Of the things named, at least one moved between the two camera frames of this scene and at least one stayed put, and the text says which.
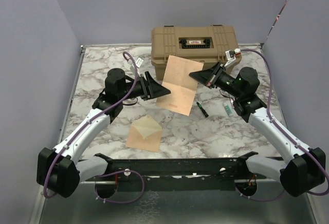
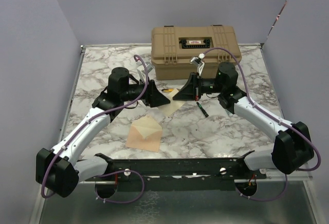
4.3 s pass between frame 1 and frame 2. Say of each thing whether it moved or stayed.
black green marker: stayed
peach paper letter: moved
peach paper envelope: stayed
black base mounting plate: stayed
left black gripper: moved
